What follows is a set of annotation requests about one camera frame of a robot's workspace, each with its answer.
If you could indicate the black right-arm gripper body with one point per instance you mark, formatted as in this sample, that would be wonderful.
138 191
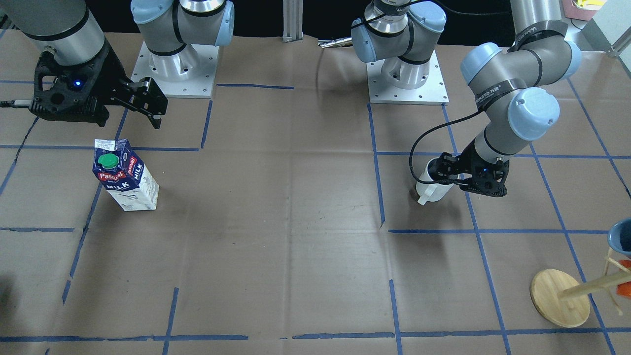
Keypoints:
111 78

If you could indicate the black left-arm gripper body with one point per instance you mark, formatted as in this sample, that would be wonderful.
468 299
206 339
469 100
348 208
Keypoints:
468 161

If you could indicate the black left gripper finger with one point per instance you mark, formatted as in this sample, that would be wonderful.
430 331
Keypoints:
445 169

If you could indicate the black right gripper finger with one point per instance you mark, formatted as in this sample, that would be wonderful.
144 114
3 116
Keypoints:
144 96

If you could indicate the white ceramic mug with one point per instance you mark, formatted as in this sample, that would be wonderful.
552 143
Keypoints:
431 192

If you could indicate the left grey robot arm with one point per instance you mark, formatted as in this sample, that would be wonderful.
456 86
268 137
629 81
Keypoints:
508 85

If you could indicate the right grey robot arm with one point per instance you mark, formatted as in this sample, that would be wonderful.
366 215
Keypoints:
70 30

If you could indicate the blue white milk carton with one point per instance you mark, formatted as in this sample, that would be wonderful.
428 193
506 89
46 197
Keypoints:
124 175

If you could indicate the wooden mug tree stand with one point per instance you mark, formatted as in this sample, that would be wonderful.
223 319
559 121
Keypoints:
562 300

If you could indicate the blue mug on stand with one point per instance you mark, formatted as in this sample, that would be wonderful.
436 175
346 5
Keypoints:
619 237

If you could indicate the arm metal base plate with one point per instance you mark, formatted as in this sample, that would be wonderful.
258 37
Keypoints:
392 81
188 74

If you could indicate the aluminium profile post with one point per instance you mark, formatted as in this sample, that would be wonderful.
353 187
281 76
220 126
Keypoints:
292 20

